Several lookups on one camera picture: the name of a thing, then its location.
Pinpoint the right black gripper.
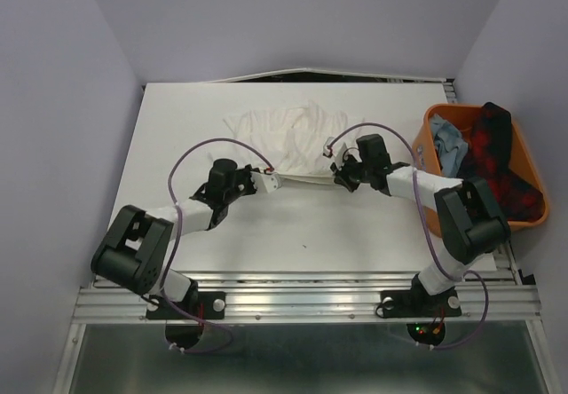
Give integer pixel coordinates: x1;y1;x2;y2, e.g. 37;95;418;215
331;151;372;192

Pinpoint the white skirt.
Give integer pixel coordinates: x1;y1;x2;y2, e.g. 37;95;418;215
224;100;365;185

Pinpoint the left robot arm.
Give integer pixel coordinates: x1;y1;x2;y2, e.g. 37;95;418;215
91;159;281;318

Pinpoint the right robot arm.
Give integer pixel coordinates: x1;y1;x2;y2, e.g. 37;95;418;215
323;134;511;314

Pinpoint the light blue skirt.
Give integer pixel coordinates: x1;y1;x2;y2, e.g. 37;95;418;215
429;114;469;177

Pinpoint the red black plaid skirt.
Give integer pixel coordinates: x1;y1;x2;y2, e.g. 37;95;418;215
458;102;544;222

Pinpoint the orange plastic basket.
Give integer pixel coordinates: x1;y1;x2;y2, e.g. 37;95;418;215
413;104;548;231

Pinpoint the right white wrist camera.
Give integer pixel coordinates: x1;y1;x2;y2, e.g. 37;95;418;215
322;137;348;173

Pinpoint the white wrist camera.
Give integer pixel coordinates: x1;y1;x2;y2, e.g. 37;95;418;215
322;137;348;173
250;171;282;193

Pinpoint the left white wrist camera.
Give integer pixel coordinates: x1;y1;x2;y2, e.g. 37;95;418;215
250;171;282;193

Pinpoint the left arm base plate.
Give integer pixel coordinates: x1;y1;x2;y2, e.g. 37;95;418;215
145;291;226;320

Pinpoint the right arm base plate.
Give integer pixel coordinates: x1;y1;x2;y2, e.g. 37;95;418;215
375;289;462;319

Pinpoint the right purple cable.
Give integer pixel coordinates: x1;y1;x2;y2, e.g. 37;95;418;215
326;122;491;351

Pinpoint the aluminium frame rail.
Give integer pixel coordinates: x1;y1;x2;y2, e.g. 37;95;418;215
72;271;541;325

